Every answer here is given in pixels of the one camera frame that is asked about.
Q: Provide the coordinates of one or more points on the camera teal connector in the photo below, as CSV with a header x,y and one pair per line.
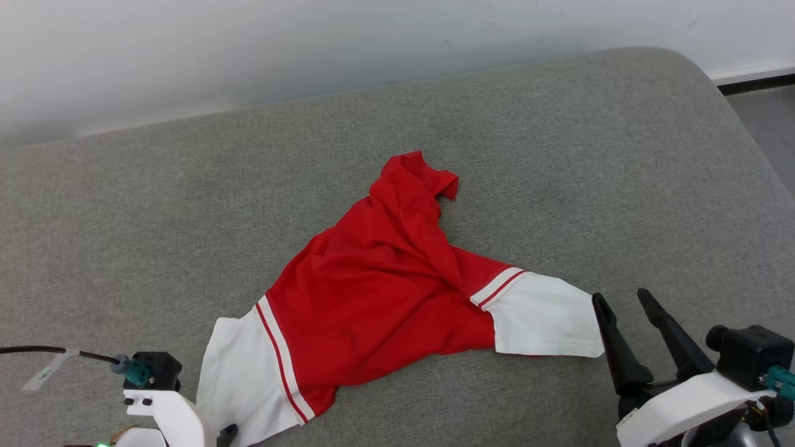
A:
x,y
784,382
138,372

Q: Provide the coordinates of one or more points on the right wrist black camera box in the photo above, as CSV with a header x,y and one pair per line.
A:
x,y
748,354

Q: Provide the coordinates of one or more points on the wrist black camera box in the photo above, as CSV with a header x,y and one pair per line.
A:
x,y
748,354
163,369

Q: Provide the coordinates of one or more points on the left camera teal connector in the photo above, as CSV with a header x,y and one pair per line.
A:
x,y
138,372

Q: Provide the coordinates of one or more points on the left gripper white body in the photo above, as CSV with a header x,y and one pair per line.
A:
x,y
180,422

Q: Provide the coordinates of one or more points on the red and white shirt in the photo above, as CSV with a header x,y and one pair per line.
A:
x,y
372,292

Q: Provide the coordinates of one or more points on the white and black baseboard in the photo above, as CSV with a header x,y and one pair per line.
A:
x,y
758,77

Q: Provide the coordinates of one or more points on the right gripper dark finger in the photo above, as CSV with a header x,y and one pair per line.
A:
x,y
680,344
621,354

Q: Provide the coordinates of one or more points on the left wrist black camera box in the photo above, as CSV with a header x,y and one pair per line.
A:
x,y
163,369

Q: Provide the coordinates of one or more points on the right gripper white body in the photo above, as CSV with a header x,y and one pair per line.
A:
x,y
677,413

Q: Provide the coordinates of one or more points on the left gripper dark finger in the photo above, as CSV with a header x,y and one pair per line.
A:
x,y
227,436

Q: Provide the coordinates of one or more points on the grey fabric sofa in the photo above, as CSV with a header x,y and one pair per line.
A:
x,y
186,217

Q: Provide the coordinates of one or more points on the right camera teal connector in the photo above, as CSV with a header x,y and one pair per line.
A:
x,y
784,382

